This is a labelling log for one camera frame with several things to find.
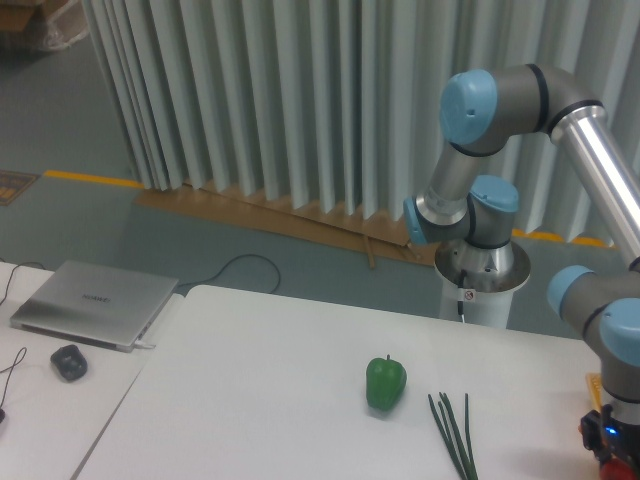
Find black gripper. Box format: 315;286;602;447
579;404;639;465

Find red bell pepper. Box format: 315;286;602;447
599;457;636;480

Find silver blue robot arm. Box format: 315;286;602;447
403;64;639;471

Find yellow woven basket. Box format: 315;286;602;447
585;372;603;412

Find green chive stalks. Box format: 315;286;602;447
427;392;479;480

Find green bell pepper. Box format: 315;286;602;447
365;355;408;412

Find brown cardboard sheet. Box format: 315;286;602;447
135;185;436;268

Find pale folding partition screen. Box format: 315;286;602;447
84;1;639;219

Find silver laptop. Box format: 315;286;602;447
10;260;178;352

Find black computer mouse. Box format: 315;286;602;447
50;344;88;382

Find cardboard box under plastic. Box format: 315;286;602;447
1;0;89;53

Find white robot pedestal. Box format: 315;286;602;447
435;240;531;329

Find black laptop power cable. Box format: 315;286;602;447
177;253;282;294

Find black thin cable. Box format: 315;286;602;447
0;346;28;424

